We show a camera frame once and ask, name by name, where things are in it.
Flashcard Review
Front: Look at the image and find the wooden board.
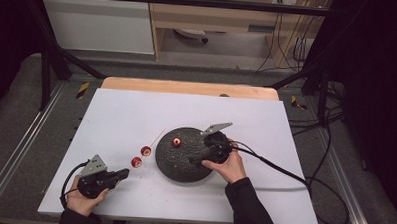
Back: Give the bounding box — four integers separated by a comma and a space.
100, 76, 281, 102

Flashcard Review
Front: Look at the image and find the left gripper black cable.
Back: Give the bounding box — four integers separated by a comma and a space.
59, 158, 91, 210

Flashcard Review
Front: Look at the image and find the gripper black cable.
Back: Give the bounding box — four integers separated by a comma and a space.
59, 158, 91, 210
228, 140, 353, 224

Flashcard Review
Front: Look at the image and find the black round plate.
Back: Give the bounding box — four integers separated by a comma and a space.
154, 125, 224, 185

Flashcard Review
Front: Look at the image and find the grey object under desk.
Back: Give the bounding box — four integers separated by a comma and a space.
173, 27, 210, 45

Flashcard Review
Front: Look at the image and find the black curtain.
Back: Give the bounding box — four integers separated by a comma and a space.
302, 0, 397, 218
0, 0, 49, 118

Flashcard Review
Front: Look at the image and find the thin wooden skewer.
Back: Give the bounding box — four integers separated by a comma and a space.
127, 126, 167, 174

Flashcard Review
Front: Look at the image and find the aluminium floor rail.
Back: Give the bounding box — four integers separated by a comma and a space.
311, 127, 378, 224
0, 79, 67, 216

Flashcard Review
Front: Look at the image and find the bundle of hanging cables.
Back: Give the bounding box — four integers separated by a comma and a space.
255, 10, 319, 76

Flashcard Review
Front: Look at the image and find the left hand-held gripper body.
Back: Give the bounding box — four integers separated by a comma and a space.
75, 153, 121, 201

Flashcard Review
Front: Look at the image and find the white cabinet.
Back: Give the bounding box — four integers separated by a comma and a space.
39, 0, 157, 55

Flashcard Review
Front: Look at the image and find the person's right hand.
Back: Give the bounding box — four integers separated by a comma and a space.
200, 138, 249, 185

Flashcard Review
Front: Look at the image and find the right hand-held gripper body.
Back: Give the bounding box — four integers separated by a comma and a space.
198, 120, 236, 166

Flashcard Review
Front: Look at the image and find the black metal frame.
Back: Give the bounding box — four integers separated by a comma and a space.
19, 0, 359, 128

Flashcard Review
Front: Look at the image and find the light wooden desk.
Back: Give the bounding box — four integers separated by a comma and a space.
143, 0, 326, 69

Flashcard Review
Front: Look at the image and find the person's left hand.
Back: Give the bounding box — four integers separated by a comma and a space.
65, 183, 111, 219

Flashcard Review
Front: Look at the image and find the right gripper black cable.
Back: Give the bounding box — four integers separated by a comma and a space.
228, 140, 353, 224

